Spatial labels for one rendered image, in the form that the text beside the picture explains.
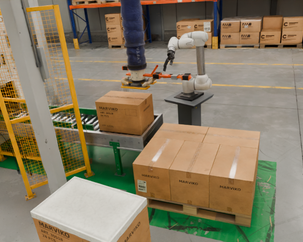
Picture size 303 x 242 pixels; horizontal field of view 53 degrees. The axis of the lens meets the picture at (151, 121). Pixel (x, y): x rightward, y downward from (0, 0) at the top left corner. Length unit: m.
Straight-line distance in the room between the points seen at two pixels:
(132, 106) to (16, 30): 1.47
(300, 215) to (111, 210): 2.16
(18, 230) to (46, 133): 1.08
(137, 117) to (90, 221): 1.96
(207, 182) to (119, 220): 1.37
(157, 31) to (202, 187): 9.85
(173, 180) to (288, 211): 1.22
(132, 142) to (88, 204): 1.75
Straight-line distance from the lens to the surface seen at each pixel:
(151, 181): 3.23
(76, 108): 3.69
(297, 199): 3.72
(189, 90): 4.13
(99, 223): 1.86
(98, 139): 3.86
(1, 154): 5.04
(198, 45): 3.97
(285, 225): 3.37
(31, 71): 3.02
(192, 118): 4.22
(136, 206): 1.92
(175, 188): 3.18
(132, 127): 3.71
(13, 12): 2.93
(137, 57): 3.50
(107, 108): 3.77
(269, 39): 10.43
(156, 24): 12.37
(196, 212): 3.29
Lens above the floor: 2.26
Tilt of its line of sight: 25 degrees down
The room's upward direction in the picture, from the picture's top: 5 degrees counter-clockwise
